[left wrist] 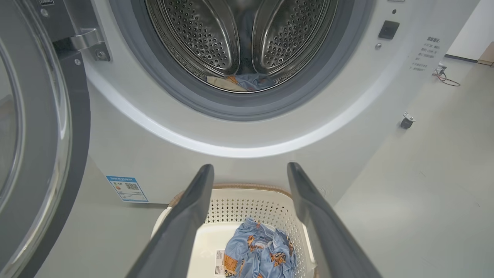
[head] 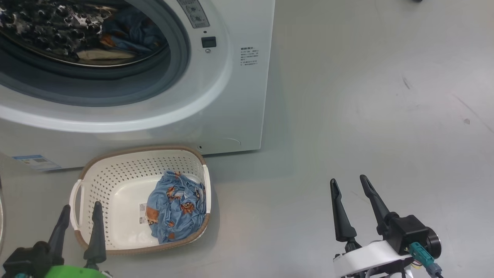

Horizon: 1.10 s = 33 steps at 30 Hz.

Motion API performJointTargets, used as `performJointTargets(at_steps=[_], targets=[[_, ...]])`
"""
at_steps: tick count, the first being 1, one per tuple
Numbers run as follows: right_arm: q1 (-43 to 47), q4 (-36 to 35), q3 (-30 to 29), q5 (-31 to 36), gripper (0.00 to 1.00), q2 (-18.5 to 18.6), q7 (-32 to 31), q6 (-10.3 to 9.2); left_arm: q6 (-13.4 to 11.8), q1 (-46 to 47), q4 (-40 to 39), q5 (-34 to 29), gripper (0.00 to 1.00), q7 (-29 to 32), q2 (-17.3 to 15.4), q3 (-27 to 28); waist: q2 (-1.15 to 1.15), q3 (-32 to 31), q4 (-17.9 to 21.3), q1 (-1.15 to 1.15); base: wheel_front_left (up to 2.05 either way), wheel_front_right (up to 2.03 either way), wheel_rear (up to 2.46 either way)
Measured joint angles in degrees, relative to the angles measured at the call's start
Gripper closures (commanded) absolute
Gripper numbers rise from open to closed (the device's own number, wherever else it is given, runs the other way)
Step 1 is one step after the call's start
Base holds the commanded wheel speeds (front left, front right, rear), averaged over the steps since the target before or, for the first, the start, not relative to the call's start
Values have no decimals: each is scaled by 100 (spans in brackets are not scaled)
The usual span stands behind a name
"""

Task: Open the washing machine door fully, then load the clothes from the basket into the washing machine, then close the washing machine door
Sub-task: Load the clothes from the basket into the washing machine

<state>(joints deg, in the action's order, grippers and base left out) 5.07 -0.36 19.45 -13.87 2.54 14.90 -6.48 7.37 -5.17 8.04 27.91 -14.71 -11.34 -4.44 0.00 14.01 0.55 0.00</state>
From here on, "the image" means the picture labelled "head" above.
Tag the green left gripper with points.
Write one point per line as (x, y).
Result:
(73, 272)

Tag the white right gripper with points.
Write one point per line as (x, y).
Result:
(366, 256)

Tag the basket barcode sticker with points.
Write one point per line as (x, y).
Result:
(143, 214)

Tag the white perforated basket brown rim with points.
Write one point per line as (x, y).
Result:
(115, 173)

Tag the white front-load washing machine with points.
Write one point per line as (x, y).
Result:
(239, 116)

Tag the steel washing machine drum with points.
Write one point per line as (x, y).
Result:
(46, 31)

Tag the blue energy label sticker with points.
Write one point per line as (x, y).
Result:
(36, 162)

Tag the small printed text label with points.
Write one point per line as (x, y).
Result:
(249, 56)

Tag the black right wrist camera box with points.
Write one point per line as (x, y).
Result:
(407, 231)

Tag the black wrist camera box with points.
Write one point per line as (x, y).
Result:
(407, 231)
(25, 260)

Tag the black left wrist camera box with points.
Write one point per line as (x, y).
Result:
(25, 260)

